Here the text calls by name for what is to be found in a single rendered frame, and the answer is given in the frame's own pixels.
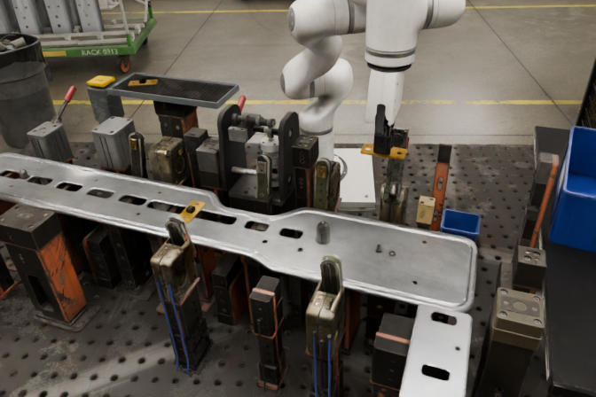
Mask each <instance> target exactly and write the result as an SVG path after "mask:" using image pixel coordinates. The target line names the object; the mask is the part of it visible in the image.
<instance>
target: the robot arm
mask: <svg viewBox="0 0 596 397"><path fill-rule="evenodd" d="M465 5H466V1H465V0H296V1H295V2H293V3H292V5H291V6H290V8H289V10H288V14H287V25H288V28H289V30H290V33H291V35H292V36H293V38H294V39H295V41H296V42H298V43H299V44H300V45H302V46H304V47H305V50H304V51H302V52H301V53H299V54H298V55H297V56H295V57H294V58H292V59H291V60H290V61H289V62H288V63H287V64H286V65H285V67H284V69H283V71H282V73H281V77H280V85H281V89H282V91H283V92H284V94H285V95H286V96H287V97H289V98H291V99H295V100H301V99H309V98H315V97H316V99H314V100H313V101H311V102H310V103H308V104H307V105H305V106H304V107H303V108H302V109H301V111H300V112H299V130H300V135H308V136H318V147H319V156H318V160H319V159H320V158H328V159H329V160H334V161H339V162H340V163H341V174H342V172H343V164H342V162H341V160H340V159H339V158H337V157H336V156H334V155H333V118H334V112H335V110H336V109H337V107H338V106H339V105H340V104H341V102H342V101H343V100H344V99H345V97H346V96H347V95H348V94H349V92H350V90H351V88H352V85H353V81H354V74H353V70H352V67H351V65H350V64H349V62H348V61H346V60H345V59H343V58H339V56H340V55H341V50H342V39H341V35H349V34H356V33H362V32H365V31H366V33H365V60H366V61H367V65H368V66H369V67H370V68H371V69H372V71H371V75H370V81H369V88H368V97H367V107H366V116H365V121H366V122H367V123H372V121H373V119H374V117H375V131H374V141H373V152H374V153H379V154H386V155H389V154H390V153H391V148H393V145H394V134H395V129H394V128H393V127H394V126H395V119H396V116H397V114H398V111H399V109H400V106H401V102H402V96H403V89H404V71H405V70H407V69H409V68H410V67H411V66H412V62H413V61H414V60H415V53H416V44H417V36H418V33H419V31H421V30H423V29H433V28H441V27H448V26H451V25H453V24H454V23H456V22H457V21H458V20H459V19H460V18H461V17H462V15H463V12H464V10H465Z"/></svg>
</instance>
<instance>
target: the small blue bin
mask: <svg viewBox="0 0 596 397"><path fill-rule="evenodd" d="M480 220H481V216H480V215H479V214H470V213H465V212H460V211H455V210H450V209H445V210H444V211H443V219H442V224H441V229H442V232H443V233H448V234H453V235H458V236H462V237H467V238H469V239H471V240H473V241H474V242H476V239H477V236H478V235H479V230H480Z"/></svg>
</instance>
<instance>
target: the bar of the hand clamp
mask: <svg viewBox="0 0 596 397"><path fill-rule="evenodd" d="M393 128H394V129H395V134H394V145H393V147H396V148H403V149H407V141H408V134H409V129H407V128H396V127H393ZM404 164H405V158H404V160H396V159H390V158H388V168H387V177H386V185H385V194H384V200H388V196H389V194H388V190H389V188H390V183H398V185H397V194H396V202H398V203H399V202H400V195H401V190H402V186H403V179H404Z"/></svg>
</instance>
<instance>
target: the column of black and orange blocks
mask: <svg viewBox="0 0 596 397"><path fill-rule="evenodd" d="M558 167H559V156H558V155H554V154H551V153H547V152H540V153H539V157H538V161H537V166H536V170H535V177H534V181H533V184H532V187H531V191H530V195H529V198H527V199H526V203H525V215H524V219H523V223H522V226H521V230H520V233H519V240H518V239H517V243H516V246H515V249H514V256H513V258H512V262H511V263H513V264H514V258H515V255H516V251H517V248H518V245H521V246H526V247H531V248H535V246H536V242H537V237H538V234H539V231H540V228H541V225H542V221H543V219H544V216H545V210H546V207H547V204H548V201H549V198H550V195H551V191H552V188H553V183H554V180H555V176H556V174H557V171H558Z"/></svg>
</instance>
